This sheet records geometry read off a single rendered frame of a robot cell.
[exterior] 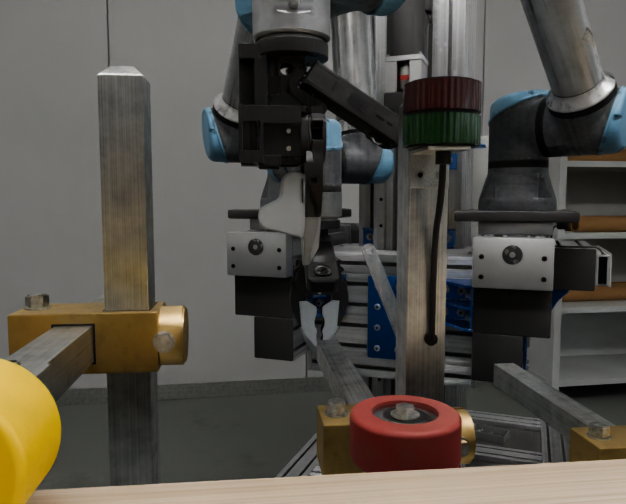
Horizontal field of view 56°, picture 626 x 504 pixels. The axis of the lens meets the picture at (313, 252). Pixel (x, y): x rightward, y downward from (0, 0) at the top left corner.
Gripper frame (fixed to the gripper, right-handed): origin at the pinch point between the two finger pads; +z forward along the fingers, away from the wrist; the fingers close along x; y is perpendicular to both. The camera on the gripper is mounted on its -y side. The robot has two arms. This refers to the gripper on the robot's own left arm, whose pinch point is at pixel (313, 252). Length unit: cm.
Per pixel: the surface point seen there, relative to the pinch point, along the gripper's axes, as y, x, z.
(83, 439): 84, -201, 101
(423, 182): -8.4, 9.8, -6.7
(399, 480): -2.5, 26.5, 10.7
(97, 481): 67, -161, 101
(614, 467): -15.7, 26.1, 10.7
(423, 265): -8.6, 9.5, 0.4
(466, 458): -12.6, 9.9, 17.4
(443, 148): -8.5, 14.5, -9.1
